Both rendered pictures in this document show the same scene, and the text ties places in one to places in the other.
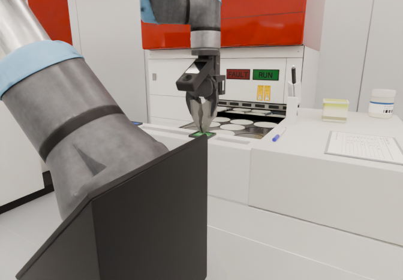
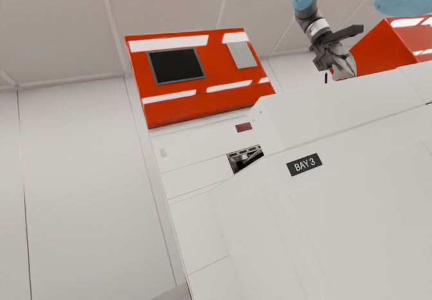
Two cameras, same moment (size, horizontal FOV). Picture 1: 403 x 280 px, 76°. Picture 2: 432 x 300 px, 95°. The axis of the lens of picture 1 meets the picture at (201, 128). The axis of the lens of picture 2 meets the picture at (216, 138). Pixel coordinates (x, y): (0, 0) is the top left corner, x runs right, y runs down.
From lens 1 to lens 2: 1.08 m
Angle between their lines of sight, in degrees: 57
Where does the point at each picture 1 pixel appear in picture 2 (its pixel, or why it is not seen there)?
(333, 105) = not seen: hidden behind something
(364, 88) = not seen: hidden behind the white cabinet
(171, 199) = not seen: outside the picture
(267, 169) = (413, 76)
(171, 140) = (355, 79)
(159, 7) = not seen: outside the picture
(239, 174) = (406, 85)
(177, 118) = (204, 185)
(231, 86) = (243, 136)
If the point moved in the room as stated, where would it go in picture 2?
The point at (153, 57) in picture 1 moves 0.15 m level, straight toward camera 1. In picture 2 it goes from (157, 135) to (175, 121)
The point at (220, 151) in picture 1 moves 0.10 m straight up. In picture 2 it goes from (387, 75) to (370, 51)
